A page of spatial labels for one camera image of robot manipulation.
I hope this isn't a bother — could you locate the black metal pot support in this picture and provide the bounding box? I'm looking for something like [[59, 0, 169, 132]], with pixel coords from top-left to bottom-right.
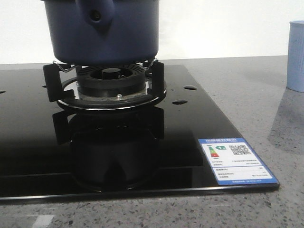
[[43, 59, 166, 108]]

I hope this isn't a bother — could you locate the light blue plastic cup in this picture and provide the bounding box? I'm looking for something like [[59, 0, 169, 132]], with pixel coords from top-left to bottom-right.
[[287, 20, 304, 93]]

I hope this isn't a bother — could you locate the blue energy label sticker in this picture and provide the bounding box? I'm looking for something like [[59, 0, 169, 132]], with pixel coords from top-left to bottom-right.
[[199, 138, 278, 186]]

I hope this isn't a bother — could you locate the black glass stove top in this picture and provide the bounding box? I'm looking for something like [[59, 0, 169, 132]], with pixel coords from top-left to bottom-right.
[[0, 65, 280, 204]]

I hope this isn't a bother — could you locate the chrome burner drip ring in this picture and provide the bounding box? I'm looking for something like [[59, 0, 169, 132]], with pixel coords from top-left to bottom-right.
[[56, 76, 168, 111]]

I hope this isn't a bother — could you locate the dark blue cooking pot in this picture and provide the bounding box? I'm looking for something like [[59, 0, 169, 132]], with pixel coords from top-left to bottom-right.
[[44, 0, 159, 66]]

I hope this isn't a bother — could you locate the black round gas burner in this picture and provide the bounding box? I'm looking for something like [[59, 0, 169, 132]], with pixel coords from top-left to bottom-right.
[[76, 64, 145, 97]]

